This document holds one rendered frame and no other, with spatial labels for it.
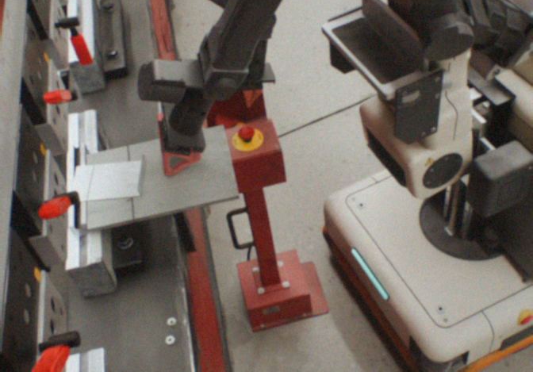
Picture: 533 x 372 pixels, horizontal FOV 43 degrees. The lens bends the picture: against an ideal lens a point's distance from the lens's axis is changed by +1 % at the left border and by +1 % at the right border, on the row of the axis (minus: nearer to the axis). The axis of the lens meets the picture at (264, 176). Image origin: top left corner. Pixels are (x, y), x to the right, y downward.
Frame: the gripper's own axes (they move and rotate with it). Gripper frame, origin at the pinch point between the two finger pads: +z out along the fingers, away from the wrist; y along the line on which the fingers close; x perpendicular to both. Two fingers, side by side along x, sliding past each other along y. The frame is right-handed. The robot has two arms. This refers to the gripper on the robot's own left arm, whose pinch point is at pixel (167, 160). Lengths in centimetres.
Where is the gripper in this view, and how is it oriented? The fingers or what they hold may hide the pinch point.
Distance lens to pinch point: 120.9
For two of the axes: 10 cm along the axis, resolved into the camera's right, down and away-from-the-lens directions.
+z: -4.0, 6.7, 6.2
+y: 2.0, 7.3, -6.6
